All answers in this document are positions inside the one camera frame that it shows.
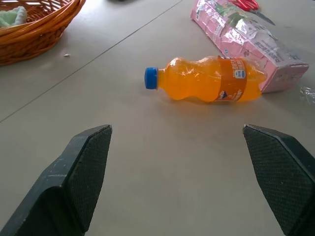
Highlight clear plastic wrapper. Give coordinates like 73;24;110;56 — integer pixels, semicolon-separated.
300;86;315;105

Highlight woven wicker basket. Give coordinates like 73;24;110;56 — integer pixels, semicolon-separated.
0;0;87;66

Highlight pink tissue pack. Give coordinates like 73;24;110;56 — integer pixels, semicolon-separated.
189;0;310;94

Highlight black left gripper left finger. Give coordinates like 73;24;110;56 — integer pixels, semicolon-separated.
0;124;113;236

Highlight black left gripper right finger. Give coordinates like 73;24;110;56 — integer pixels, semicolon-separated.
242;124;315;236

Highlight light green cloth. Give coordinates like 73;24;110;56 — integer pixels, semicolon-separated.
0;6;28;28

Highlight red handled scissors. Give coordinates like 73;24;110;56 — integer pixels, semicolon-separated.
230;0;276;26

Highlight orange soda bottle blue cap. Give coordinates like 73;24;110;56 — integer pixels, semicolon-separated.
144;56;267;103

